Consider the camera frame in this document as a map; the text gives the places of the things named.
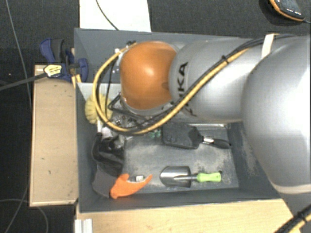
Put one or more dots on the yellow ribbed ball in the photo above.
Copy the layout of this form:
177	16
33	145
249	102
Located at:
90	110

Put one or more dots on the black spatula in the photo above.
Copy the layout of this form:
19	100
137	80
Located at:
177	136

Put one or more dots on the grey metal bin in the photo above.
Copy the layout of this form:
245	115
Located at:
170	156

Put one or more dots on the grey cloth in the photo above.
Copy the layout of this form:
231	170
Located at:
102	183

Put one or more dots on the orange plastic clamp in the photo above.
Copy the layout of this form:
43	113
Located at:
124	188

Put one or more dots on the pale wood board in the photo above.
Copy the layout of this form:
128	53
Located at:
53	135

